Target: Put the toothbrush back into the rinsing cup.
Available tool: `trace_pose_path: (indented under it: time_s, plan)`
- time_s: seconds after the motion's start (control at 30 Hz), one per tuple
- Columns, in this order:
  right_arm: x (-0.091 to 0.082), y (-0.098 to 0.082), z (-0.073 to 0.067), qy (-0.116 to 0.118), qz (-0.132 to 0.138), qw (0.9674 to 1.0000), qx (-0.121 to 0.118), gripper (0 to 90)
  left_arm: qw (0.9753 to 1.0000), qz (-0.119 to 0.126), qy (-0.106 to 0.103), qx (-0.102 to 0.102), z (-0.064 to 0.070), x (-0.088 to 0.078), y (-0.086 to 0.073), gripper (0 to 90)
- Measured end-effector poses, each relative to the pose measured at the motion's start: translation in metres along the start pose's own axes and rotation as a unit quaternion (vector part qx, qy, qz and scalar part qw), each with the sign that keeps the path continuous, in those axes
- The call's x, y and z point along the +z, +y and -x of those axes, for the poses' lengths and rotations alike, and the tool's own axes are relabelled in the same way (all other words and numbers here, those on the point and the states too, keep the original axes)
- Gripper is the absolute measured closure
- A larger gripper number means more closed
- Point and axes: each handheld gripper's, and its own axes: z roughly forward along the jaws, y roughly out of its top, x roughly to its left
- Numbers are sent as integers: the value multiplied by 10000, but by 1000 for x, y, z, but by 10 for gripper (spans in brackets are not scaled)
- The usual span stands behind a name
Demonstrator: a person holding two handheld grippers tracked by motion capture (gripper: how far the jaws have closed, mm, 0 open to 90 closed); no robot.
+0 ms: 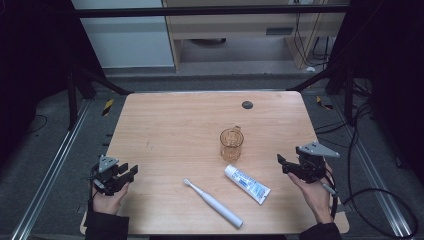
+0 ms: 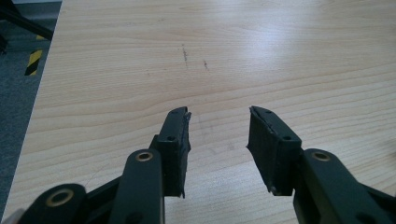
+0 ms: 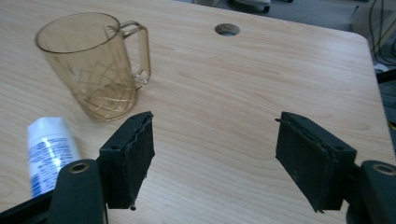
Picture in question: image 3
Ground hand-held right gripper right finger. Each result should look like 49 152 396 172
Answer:
275 110 358 214

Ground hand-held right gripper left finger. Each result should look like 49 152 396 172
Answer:
98 110 156 212

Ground white toothpaste tube blue print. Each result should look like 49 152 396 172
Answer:
26 117 82 199

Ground clear glass cup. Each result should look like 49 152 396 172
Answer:
35 12 152 122

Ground dark object with white top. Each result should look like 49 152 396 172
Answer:
228 0 273 14

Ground black diagonal frame strut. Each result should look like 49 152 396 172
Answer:
375 68 396 84

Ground hanging black cables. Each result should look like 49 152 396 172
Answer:
368 0 396 67

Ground round table cable hole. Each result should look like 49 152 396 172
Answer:
214 22 241 37

